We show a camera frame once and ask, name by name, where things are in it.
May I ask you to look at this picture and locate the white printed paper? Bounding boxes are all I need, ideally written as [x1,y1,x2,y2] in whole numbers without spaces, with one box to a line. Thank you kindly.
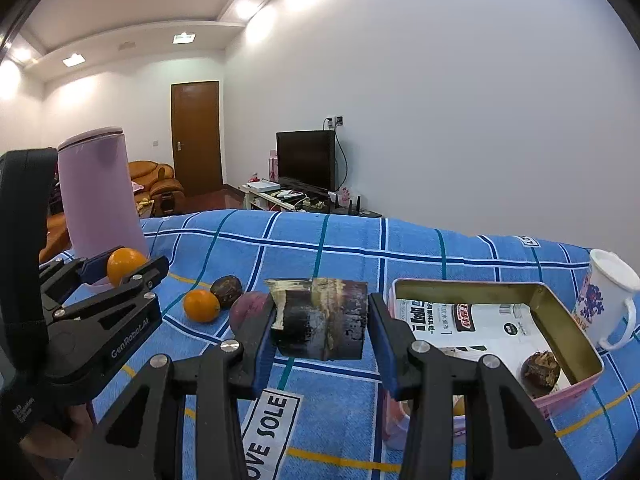
[395,297,571,401]

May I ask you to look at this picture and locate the orange leather sofa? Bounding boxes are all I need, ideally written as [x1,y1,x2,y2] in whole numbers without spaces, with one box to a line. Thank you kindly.
[127,160,186,216]

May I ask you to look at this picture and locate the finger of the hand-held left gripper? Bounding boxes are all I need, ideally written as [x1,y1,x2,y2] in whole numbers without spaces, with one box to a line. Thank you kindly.
[39,251,111,311]
[47,256,170,368]

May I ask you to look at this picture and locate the white television stand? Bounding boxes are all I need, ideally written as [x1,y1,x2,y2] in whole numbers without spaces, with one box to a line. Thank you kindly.
[240,180,383,218]

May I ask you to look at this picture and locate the dark sugarcane piece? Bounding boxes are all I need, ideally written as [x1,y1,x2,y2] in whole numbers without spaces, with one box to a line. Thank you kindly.
[264,276,370,362]

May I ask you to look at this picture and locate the brown water chestnut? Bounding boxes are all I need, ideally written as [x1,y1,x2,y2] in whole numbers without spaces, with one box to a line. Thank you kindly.
[520,351,560,395]

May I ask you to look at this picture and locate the brown wooden door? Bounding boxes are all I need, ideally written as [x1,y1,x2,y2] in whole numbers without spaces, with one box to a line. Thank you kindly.
[171,81,224,196]

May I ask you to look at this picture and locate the orange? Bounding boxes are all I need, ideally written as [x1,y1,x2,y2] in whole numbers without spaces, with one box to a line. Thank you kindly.
[183,289,221,323]
[106,247,149,288]

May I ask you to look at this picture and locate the white floral mug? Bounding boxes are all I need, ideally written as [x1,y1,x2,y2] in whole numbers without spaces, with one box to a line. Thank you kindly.
[570,249,640,352]

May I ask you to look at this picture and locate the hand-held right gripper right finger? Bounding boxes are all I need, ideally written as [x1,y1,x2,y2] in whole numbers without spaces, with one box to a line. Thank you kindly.
[367,294,581,480]

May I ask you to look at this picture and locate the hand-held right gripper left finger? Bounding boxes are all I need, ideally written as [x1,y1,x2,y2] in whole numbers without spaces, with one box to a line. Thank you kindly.
[65,292,279,480]

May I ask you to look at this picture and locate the black television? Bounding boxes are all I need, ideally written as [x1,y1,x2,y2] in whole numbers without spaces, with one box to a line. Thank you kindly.
[276,130,337,192]

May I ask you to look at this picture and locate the orange leather armchair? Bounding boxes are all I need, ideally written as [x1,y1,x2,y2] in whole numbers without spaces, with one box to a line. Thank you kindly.
[40,212,73,263]

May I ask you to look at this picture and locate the lilac tumbler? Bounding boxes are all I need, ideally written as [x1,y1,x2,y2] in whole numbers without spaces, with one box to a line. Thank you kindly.
[56,126,151,288]

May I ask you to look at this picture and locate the blue plaid blanket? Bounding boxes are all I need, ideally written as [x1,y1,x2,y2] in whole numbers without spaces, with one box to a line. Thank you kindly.
[40,208,640,480]

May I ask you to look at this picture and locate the black power cable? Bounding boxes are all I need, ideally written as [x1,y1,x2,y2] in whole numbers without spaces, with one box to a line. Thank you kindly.
[332,125,351,196]

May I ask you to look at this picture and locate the pink metal tin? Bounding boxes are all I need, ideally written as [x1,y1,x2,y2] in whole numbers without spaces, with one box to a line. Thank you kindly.
[382,278,604,453]

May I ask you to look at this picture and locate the person's left hand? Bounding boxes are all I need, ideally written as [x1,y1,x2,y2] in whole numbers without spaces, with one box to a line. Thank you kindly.
[22,400,98,463]

